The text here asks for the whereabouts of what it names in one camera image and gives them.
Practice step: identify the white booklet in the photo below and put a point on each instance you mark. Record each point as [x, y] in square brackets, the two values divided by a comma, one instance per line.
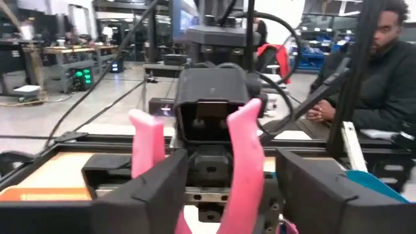
[380, 134]

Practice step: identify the blue bin shelf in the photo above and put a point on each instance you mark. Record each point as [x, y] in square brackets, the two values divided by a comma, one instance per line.
[315, 52]

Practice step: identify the green lit device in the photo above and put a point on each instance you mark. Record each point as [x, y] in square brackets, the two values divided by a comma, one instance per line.
[83, 78]

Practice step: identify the teal plastic tray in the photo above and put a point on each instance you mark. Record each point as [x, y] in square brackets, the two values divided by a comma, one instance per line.
[373, 185]

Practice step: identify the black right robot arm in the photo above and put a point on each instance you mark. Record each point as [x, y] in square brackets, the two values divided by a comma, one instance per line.
[221, 35]

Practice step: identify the small black lit box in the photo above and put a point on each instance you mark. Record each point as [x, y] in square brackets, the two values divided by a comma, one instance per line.
[161, 107]

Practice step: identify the wooden workbench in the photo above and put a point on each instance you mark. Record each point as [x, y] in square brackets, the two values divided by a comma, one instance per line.
[65, 50]

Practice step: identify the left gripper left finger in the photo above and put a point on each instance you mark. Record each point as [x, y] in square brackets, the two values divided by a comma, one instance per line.
[97, 217]

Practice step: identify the person's hand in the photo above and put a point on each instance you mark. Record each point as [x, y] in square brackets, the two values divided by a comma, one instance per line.
[321, 111]

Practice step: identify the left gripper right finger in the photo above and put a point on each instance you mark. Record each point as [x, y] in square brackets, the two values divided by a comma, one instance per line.
[325, 208]

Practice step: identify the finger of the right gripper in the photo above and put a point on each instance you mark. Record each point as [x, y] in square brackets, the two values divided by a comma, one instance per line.
[110, 165]

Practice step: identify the person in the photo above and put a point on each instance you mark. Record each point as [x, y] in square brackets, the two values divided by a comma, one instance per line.
[390, 81]

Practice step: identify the red cloth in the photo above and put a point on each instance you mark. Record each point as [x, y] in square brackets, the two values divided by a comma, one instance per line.
[282, 58]

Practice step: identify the orange plastic tray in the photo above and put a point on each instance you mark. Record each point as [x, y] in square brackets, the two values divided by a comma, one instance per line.
[39, 194]

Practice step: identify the blue lit device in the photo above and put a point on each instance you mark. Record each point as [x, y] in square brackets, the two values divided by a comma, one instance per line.
[117, 66]

